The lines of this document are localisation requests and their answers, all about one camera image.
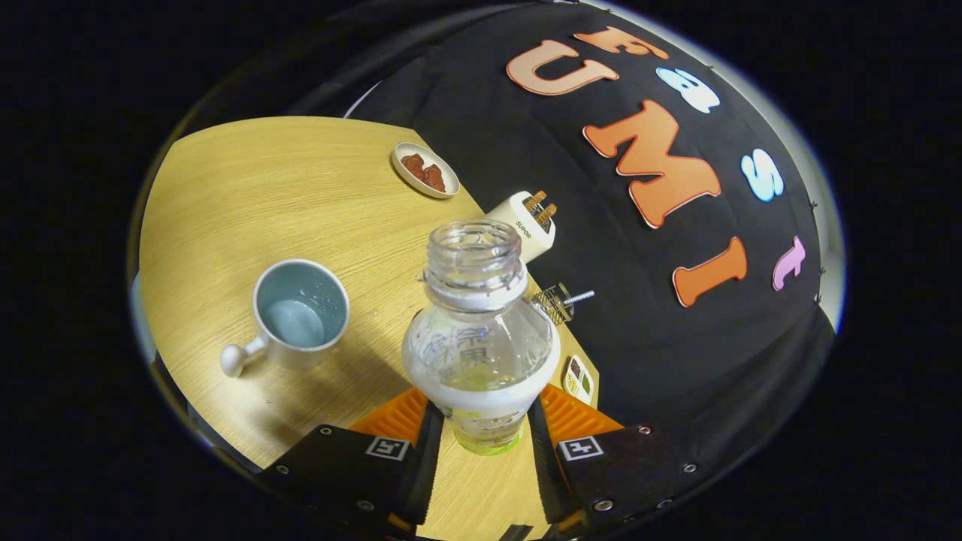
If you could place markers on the red meat piece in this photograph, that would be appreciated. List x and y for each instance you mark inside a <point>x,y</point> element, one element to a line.
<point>434,178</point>
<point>413,164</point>

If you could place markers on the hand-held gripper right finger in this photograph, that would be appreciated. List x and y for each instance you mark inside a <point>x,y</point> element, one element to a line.
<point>543,466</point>

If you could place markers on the white toaster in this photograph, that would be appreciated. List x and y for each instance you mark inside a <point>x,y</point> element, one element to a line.
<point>517,219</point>

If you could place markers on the small white plate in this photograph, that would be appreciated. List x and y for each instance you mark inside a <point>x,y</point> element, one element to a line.
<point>421,185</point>

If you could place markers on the wooden table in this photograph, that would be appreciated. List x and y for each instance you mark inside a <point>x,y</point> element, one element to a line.
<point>248,195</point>

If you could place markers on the pale straw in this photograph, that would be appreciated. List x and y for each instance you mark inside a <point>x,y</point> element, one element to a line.
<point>580,297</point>

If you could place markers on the white cup with blue inside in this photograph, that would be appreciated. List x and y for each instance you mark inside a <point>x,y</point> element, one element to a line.
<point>301,312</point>

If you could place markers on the toast slice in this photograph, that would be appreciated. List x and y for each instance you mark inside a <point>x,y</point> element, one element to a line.
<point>535,200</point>
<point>546,213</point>

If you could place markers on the clear plastic juice bottle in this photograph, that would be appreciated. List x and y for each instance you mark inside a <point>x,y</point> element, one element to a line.
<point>481,346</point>

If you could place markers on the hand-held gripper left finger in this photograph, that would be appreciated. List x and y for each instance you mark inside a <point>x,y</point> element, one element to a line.
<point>430,458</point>

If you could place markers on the divided dish of beans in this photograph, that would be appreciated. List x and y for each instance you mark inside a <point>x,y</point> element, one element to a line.
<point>577,378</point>

